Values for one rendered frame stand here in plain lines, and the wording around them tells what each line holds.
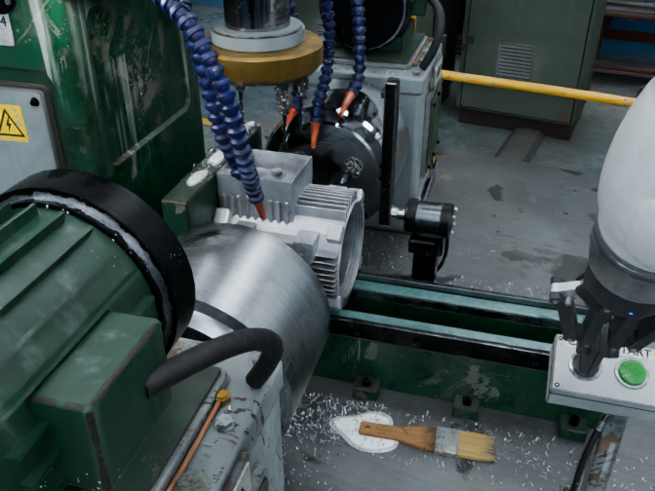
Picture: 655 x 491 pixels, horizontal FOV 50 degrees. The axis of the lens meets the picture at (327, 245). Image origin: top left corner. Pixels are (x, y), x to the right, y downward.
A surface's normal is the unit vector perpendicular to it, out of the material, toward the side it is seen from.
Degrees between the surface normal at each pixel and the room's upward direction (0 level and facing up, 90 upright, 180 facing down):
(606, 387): 29
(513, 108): 90
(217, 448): 0
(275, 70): 90
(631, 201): 108
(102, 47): 90
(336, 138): 90
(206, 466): 0
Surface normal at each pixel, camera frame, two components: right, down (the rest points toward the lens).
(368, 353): -0.27, 0.51
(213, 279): 0.15, -0.82
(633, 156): -0.97, 0.16
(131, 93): 0.96, 0.14
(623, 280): -0.64, 0.70
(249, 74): -0.04, 0.52
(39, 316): 0.62, -0.56
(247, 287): 0.45, -0.69
